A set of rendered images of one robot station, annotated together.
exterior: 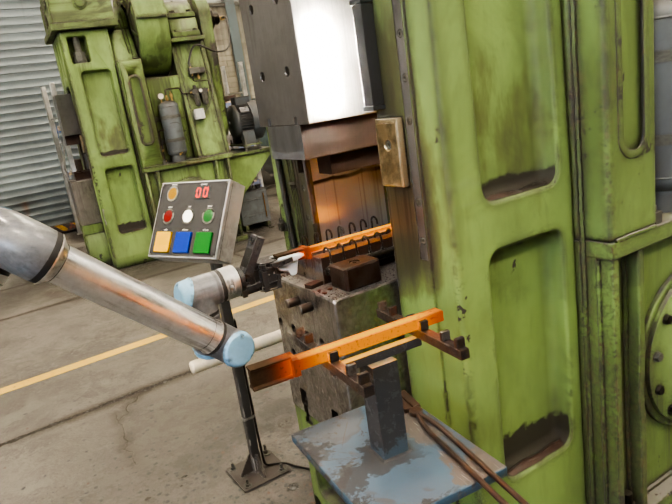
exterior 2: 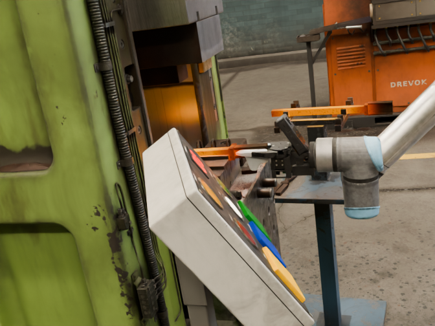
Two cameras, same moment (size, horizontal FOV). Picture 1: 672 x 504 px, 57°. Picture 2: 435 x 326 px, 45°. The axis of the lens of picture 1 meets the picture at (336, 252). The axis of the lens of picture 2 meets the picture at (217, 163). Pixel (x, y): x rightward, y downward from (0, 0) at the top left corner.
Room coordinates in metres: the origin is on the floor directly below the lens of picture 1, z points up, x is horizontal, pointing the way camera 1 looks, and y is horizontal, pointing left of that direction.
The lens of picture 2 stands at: (2.67, 1.08, 1.44)
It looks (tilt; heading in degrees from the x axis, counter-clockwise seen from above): 19 degrees down; 229
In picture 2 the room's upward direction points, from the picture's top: 9 degrees counter-clockwise
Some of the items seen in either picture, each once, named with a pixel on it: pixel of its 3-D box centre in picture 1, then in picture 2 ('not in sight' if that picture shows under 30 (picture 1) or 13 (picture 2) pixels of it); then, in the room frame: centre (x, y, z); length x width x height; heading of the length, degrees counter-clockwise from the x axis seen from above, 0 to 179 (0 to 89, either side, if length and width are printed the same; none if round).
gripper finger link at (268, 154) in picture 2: not in sight; (268, 152); (1.70, 0.19, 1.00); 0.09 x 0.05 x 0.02; 123
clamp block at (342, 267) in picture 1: (355, 272); (226, 152); (1.63, -0.05, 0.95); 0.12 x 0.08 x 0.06; 120
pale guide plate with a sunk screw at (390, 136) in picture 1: (391, 152); (201, 43); (1.55, -0.18, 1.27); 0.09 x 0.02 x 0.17; 30
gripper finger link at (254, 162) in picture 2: not in sight; (252, 160); (1.72, 0.15, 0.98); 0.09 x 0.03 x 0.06; 123
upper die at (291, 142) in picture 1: (347, 131); (135, 46); (1.86, -0.09, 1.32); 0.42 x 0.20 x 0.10; 120
